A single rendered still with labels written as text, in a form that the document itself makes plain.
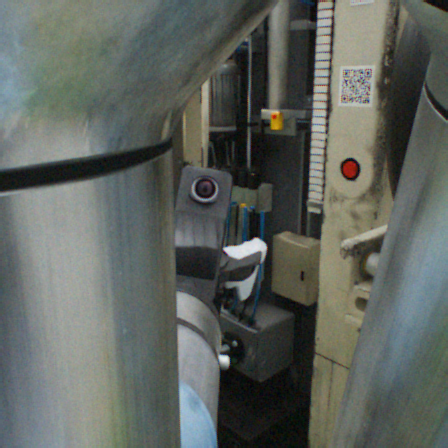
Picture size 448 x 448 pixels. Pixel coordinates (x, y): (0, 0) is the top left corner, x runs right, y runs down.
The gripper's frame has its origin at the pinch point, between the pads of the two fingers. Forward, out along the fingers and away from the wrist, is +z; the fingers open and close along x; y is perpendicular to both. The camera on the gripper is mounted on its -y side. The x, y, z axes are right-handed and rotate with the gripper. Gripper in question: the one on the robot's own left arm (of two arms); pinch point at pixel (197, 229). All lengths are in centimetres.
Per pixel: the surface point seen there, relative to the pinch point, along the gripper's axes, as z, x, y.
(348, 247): 30.5, 25.8, 8.8
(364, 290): 29.3, 30.1, 16.1
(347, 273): 30.2, 26.6, 13.7
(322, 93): 52, 20, -17
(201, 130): 39.0, -3.5, -7.2
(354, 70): 45, 24, -22
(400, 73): 17.2, 23.7, -20.7
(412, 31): 17.1, 24.0, -26.1
